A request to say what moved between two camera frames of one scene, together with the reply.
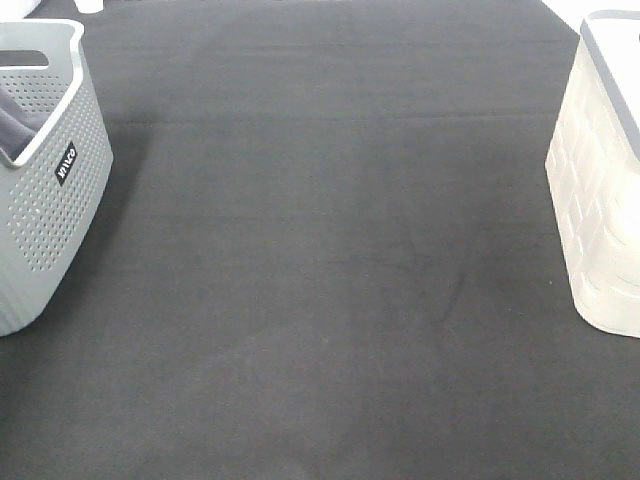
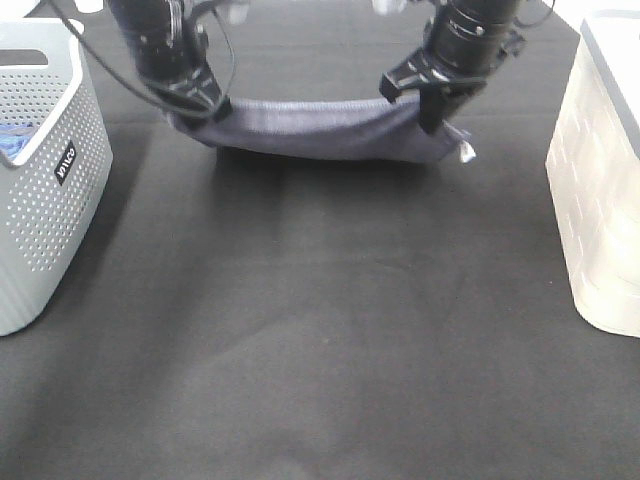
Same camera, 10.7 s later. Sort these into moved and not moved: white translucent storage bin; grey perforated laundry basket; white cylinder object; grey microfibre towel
Moved: grey microfibre towel
Not moved: white cylinder object; white translucent storage bin; grey perforated laundry basket
